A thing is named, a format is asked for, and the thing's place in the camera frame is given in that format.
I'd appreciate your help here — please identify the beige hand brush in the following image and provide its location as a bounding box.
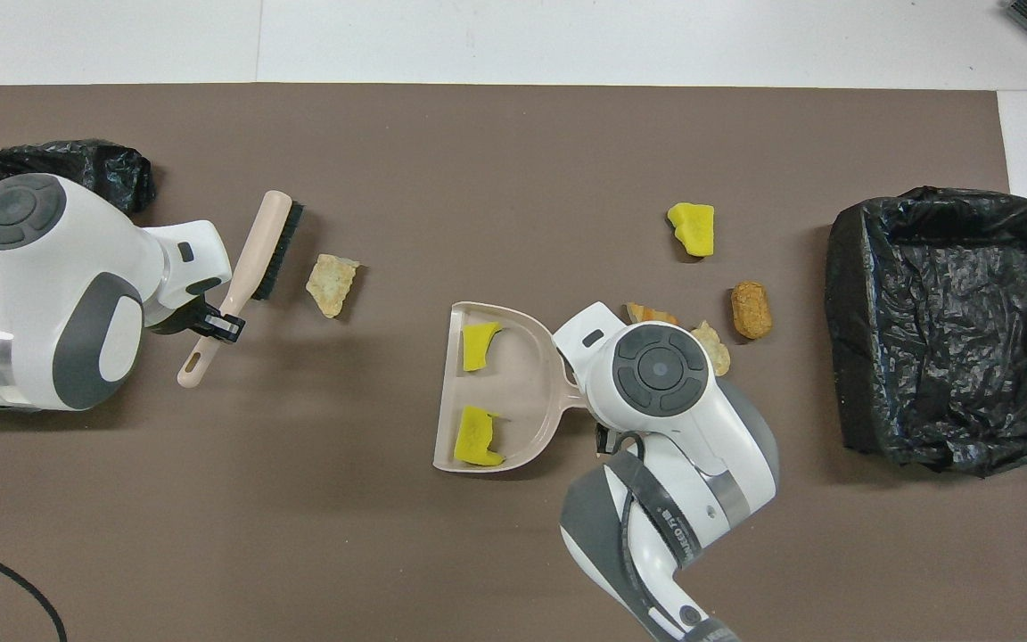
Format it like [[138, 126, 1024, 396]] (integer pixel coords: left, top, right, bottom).
[[177, 190, 306, 389]]

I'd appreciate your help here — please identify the beige plastic dustpan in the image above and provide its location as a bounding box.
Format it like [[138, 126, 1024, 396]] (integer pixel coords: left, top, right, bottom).
[[432, 301, 590, 473]]

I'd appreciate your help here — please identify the black bag lined bin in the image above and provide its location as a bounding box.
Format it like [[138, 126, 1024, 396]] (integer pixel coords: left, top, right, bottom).
[[0, 139, 158, 282], [826, 185, 1027, 480]]

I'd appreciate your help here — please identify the small curved yellow sponge piece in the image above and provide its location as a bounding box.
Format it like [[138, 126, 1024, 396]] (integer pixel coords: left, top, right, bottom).
[[462, 321, 504, 373]]

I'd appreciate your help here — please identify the pale lumpy bread chunk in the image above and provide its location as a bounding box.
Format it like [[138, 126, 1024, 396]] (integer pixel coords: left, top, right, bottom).
[[690, 321, 732, 376]]

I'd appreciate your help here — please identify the brown fried nugget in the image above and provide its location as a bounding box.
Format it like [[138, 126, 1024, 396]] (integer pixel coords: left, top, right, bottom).
[[731, 281, 773, 341]]

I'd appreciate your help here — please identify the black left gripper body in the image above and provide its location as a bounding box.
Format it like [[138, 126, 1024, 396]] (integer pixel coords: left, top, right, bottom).
[[150, 301, 247, 345]]

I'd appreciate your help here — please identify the yellow wedge sponge piece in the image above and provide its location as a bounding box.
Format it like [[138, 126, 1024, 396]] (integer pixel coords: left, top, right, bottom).
[[667, 202, 716, 258]]

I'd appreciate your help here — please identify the tan bread chunk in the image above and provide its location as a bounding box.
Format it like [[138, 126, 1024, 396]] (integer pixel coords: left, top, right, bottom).
[[306, 254, 360, 319]]

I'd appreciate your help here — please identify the yellow notched sponge piece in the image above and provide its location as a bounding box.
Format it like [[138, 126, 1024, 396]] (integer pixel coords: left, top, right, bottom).
[[453, 406, 506, 468]]

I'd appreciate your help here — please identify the brown table mat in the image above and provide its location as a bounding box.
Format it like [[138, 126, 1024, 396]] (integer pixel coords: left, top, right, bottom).
[[0, 84, 1027, 642]]

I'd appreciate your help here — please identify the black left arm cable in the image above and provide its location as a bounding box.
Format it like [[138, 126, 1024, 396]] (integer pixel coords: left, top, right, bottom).
[[0, 538, 69, 642]]

